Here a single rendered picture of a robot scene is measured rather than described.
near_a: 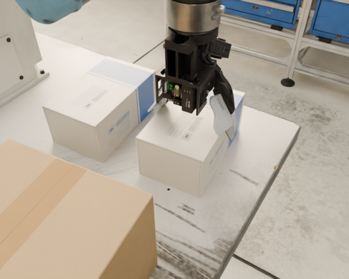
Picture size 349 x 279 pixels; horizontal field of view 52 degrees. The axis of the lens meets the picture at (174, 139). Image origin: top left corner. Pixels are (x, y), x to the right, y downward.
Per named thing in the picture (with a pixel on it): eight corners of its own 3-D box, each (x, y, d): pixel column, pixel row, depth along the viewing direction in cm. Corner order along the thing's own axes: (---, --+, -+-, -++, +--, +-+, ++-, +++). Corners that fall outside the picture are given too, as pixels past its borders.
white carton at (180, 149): (186, 112, 77) (188, 76, 71) (239, 128, 73) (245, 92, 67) (139, 174, 64) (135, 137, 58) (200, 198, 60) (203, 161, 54)
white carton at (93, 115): (112, 90, 83) (108, 56, 77) (157, 105, 79) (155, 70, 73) (53, 141, 70) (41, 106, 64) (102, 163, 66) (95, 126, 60)
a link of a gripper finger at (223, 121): (220, 156, 58) (192, 112, 55) (233, 135, 62) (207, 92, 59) (236, 154, 56) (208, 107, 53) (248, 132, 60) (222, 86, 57)
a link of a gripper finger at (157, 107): (131, 118, 63) (156, 91, 56) (147, 100, 67) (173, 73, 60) (143, 130, 63) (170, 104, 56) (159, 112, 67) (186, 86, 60)
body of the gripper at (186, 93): (154, 106, 56) (150, 34, 47) (179, 78, 61) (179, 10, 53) (199, 120, 53) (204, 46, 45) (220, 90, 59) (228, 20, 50)
